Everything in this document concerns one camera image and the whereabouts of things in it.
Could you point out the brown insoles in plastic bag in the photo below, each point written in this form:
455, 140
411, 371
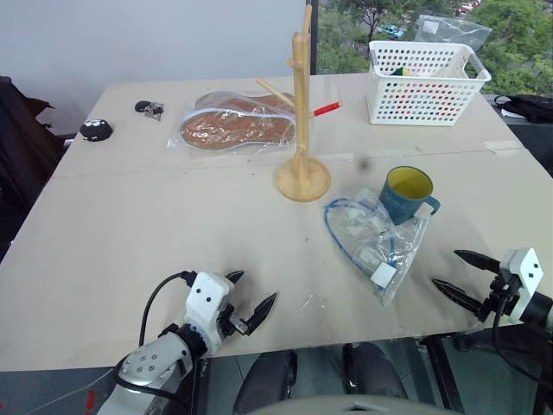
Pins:
233, 127

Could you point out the wooden mug tree stand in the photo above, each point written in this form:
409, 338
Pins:
302, 173

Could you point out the black key bunch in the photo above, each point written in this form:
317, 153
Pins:
149, 108

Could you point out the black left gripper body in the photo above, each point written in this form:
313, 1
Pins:
229, 322

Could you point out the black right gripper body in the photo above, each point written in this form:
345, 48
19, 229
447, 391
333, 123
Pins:
503, 294

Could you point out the red marker pen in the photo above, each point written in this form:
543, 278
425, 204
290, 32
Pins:
327, 108

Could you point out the blue mug yellow inside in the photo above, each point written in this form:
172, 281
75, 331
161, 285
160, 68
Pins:
402, 203

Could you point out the dark jacket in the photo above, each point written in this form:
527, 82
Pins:
21, 142

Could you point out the clear plastic bag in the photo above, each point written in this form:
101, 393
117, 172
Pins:
458, 30

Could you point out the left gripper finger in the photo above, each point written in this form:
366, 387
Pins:
262, 311
237, 276

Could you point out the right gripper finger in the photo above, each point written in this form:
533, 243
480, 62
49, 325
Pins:
479, 260
458, 294

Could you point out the white perforated plastic basket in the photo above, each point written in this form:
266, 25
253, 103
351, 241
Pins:
415, 95

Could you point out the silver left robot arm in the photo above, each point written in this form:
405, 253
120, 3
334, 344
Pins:
151, 361

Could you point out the green yellow sponge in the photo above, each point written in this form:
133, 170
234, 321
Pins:
399, 71

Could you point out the black bag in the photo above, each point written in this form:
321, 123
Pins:
529, 107

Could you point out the black round plush toy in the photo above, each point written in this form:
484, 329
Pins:
97, 129

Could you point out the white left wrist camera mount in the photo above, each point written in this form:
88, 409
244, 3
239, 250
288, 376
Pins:
209, 298

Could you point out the black table frame leg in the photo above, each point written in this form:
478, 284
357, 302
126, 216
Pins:
443, 376

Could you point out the grey rounded robot body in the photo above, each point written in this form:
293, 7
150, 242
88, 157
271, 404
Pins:
345, 406

